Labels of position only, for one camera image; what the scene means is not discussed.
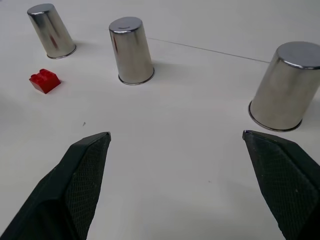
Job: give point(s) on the red toy building brick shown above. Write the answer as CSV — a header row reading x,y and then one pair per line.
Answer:
x,y
45,81

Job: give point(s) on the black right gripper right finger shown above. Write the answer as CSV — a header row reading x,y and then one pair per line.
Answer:
x,y
285,180

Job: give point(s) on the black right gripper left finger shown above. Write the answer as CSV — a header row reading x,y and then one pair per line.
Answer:
x,y
62,190

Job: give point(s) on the stainless steel cup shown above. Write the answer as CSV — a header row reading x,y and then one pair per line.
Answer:
x,y
131,51
51,31
285,92

